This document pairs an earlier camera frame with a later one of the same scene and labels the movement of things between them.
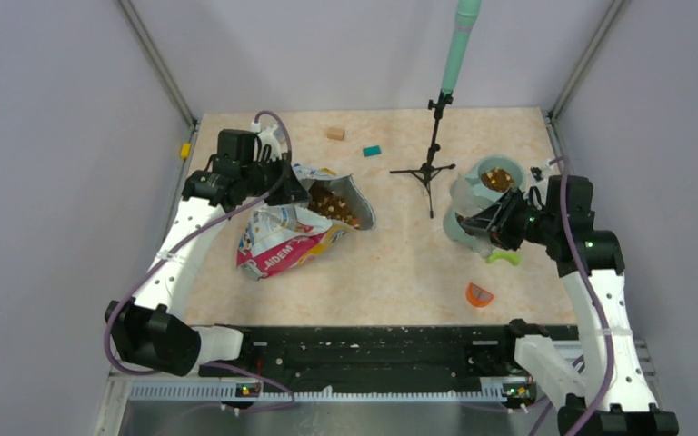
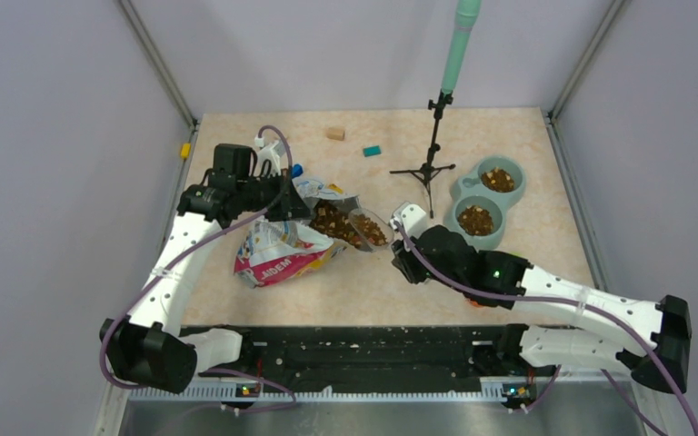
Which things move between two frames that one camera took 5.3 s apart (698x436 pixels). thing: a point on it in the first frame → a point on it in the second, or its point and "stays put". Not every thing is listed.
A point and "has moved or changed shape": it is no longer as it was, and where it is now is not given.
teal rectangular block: [372, 151] stays put
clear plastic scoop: [468, 201] → [370, 232]
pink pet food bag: [281, 238] has moved or changed shape
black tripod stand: [428, 172] stays put
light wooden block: [336, 133] stays put
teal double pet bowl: [495, 175] stays put
